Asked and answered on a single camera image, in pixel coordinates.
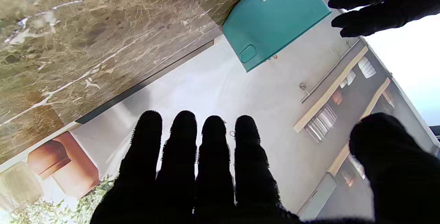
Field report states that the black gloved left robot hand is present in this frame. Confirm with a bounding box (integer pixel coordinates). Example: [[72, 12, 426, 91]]
[[328, 0, 440, 38]]

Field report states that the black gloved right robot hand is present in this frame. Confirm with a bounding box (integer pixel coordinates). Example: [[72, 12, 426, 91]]
[[90, 110, 440, 224]]

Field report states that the teal plastic basket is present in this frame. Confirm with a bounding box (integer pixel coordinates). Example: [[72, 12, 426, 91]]
[[222, 0, 332, 72]]

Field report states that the terracotta pot on shelf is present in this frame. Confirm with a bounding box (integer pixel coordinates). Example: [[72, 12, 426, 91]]
[[331, 88, 344, 106]]

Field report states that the black strip behind table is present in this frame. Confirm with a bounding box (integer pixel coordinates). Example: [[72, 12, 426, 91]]
[[76, 40, 214, 125]]

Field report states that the row of glass jars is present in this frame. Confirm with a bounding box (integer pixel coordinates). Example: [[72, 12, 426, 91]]
[[305, 105, 338, 142]]

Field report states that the tall terracotta vase with plant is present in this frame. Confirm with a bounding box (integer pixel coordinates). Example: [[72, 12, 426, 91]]
[[10, 131, 116, 224]]

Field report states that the small round terracotta pot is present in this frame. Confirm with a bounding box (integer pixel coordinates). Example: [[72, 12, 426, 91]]
[[27, 140, 72, 180]]

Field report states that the glass vase with flowers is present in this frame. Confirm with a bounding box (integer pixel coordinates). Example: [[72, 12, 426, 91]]
[[0, 162, 44, 212]]

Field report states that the metal wall rail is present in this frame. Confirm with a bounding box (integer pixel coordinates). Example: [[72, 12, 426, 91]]
[[300, 39, 360, 104]]

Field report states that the wooden wall shelf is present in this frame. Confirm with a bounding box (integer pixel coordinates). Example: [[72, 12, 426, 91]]
[[327, 78, 391, 177], [293, 47, 369, 133]]

